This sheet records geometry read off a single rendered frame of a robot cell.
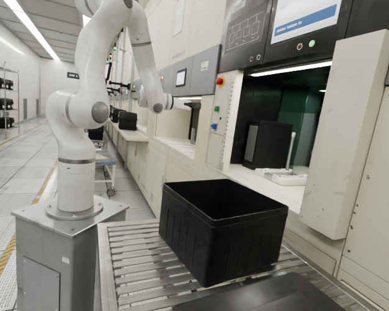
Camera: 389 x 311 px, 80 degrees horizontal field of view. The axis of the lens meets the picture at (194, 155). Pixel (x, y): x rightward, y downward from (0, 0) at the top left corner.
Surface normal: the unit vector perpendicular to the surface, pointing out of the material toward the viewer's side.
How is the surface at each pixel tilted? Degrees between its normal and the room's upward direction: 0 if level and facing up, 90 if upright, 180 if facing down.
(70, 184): 90
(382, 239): 90
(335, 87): 90
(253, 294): 0
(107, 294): 0
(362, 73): 90
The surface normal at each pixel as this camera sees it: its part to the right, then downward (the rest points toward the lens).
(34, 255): -0.36, 0.12
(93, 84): 0.79, -0.33
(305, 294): 0.12, -0.98
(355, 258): -0.91, -0.04
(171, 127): 0.40, 0.21
